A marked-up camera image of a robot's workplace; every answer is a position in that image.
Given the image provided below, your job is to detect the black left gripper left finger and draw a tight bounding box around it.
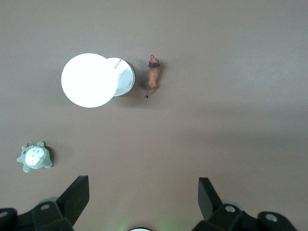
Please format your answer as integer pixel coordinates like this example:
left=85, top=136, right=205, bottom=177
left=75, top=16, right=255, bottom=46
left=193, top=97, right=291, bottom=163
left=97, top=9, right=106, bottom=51
left=0, top=175, right=90, bottom=231

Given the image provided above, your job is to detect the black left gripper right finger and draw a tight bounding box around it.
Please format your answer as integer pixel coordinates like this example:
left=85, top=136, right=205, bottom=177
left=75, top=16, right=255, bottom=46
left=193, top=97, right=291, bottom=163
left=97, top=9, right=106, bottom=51
left=192, top=177, right=299, bottom=231

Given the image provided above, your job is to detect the brown lion statue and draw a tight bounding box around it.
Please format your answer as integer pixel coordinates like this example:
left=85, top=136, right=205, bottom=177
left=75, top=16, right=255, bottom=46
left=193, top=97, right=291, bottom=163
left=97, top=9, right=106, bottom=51
left=144, top=54, right=161, bottom=99

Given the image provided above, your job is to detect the grey Totoro plush toy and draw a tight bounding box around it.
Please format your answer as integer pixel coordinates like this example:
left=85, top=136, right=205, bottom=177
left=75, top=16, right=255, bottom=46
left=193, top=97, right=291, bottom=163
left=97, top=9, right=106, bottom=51
left=16, top=141, right=53, bottom=173

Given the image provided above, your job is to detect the white round desk lamp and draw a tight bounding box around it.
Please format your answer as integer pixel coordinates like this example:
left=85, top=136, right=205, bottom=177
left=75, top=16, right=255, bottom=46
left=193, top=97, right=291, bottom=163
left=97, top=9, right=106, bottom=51
left=61, top=52, right=136, bottom=108

